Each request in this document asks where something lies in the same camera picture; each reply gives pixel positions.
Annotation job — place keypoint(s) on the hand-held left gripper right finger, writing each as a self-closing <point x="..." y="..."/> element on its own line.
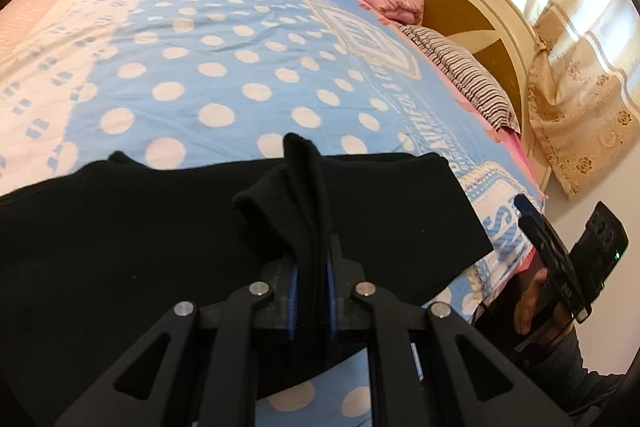
<point x="332" y="302"/>

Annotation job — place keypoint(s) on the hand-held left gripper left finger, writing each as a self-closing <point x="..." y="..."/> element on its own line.
<point x="294" y="302"/>

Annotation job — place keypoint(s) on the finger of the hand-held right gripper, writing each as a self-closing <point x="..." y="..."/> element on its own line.
<point x="555" y="262"/>

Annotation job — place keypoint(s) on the black pants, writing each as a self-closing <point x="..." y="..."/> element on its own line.
<point x="125" y="257"/>

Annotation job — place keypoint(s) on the person's right forearm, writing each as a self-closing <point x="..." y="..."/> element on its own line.
<point x="585" y="372"/>

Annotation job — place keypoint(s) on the person's right hand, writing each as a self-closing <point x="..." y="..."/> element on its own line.
<point x="530" y="302"/>

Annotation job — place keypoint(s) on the beige window curtain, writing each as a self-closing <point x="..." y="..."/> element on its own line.
<point x="575" y="57"/>

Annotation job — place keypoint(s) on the striped pillow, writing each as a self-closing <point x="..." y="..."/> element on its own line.
<point x="470" y="77"/>

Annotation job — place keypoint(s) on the polka dot bedspread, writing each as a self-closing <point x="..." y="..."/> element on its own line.
<point x="225" y="57"/>

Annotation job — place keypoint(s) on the cream wooden headboard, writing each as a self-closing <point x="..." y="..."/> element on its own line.
<point x="475" y="7"/>

